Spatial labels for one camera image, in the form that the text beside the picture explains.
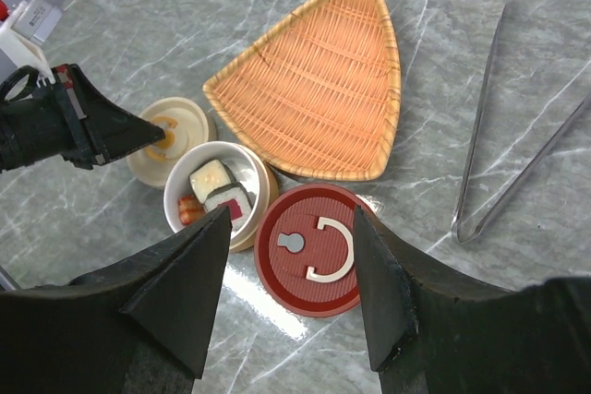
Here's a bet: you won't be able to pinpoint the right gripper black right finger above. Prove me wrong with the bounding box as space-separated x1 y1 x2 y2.
354 208 590 393

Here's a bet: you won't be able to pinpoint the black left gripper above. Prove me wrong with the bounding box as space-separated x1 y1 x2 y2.
1 64 165 172

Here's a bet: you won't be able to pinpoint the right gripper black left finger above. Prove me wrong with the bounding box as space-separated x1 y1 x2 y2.
1 209 231 393

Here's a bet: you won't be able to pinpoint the cream lid with orange handle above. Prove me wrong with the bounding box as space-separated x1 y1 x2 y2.
127 97 217 189

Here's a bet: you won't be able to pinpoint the sushi roll green centre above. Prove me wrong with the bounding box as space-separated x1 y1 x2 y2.
189 159 235 204

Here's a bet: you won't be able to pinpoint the sushi roll red centre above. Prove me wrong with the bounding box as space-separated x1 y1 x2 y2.
203 182 252 232

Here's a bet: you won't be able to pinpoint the red lid with white handle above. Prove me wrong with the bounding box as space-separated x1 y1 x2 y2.
254 184 370 317

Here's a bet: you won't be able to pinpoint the metal tongs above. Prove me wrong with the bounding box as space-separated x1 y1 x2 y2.
451 0 590 245

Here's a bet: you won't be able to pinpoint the woven bamboo tray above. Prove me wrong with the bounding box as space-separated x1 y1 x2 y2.
203 0 402 181

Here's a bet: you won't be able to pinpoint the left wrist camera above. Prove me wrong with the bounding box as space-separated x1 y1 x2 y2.
1 0 64 84

